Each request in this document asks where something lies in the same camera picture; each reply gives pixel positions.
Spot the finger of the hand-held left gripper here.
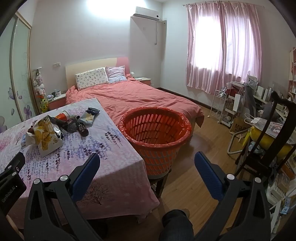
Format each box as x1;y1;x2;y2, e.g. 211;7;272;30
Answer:
0;152;26;183

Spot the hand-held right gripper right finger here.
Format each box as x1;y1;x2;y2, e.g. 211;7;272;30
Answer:
194;151;271;241

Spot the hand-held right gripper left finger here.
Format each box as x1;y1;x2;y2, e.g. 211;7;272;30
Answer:
24;152;109;241

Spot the brown striped scrunchie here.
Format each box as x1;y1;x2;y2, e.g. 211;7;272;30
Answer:
77;123;90;137

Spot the orange plastic laundry basket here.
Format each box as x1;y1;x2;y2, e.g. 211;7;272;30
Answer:
118;107;193;179

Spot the floral printed tablecloth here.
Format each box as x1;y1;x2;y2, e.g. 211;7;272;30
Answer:
0;97;160;223

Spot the yellow snack bag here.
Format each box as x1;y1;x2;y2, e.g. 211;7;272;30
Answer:
25;115;64;158

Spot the dark wooden stool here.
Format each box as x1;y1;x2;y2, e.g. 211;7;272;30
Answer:
148;169;173;198

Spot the crumpled cream and dark wrapper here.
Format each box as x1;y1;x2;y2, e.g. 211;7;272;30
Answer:
77;107;100;126

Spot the person's jeans-clad leg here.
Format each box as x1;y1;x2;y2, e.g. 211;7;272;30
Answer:
161;210;195;241

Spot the brown paper bag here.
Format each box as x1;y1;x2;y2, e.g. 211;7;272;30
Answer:
230;116;249;135

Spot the orange and white paper cup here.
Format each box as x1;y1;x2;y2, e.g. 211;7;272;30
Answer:
55;110;79;122

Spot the yellow tub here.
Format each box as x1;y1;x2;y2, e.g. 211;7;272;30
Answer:
251;125;296;158

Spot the white storage rack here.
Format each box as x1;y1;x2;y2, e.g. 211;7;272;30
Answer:
266;171;296;232

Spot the pink nightstand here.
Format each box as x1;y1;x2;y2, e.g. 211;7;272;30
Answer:
47;93;67;110
135;77;152;87

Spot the clear tube of plush toys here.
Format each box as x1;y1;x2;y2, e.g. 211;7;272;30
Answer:
32;67;48;114

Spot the wardrobe with purple flower doors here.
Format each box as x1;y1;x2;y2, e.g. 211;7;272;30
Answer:
0;11;38;135

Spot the white paper bag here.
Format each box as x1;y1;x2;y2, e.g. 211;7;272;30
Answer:
232;93;244;112

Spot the floral white pillow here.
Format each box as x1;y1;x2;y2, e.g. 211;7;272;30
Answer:
75;67;110;91

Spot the dark wooden chair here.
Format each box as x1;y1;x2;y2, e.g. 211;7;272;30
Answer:
235;90;296;183

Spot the striped pink pillow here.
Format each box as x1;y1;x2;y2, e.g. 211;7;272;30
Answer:
106;65;127;83

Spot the beige and pink headboard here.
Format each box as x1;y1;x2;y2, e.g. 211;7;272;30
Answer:
65;57;130;93

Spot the pink curtain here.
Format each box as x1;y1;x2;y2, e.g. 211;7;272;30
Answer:
186;1;263;95

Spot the air conditioner pipe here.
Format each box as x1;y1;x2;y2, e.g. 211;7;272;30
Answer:
154;21;160;45

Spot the white air conditioner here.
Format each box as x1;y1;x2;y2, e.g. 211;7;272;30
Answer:
133;6;161;22

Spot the curtain rod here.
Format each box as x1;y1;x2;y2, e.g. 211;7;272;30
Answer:
182;0;265;10

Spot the white metal tube frame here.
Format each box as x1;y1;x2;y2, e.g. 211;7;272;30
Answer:
228;128;251;154

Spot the white wire rack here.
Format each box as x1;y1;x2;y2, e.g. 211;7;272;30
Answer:
209;89;228;123

